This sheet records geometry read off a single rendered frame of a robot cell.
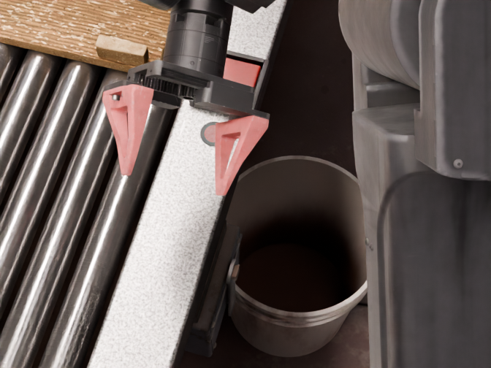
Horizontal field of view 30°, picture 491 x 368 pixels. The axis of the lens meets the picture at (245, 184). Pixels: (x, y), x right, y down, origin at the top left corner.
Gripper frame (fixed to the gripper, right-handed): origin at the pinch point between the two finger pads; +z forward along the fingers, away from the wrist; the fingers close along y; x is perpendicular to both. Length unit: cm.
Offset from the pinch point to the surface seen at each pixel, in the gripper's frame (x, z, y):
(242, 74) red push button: -16.5, -15.7, -14.8
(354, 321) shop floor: -77, 11, -84
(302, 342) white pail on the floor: -69, 16, -66
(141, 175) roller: -19.6, -2.0, -5.5
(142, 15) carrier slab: -24.6, -21.5, -4.6
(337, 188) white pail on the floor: -61, -13, -64
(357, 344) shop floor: -75, 15, -84
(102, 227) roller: -19.0, 4.5, -1.6
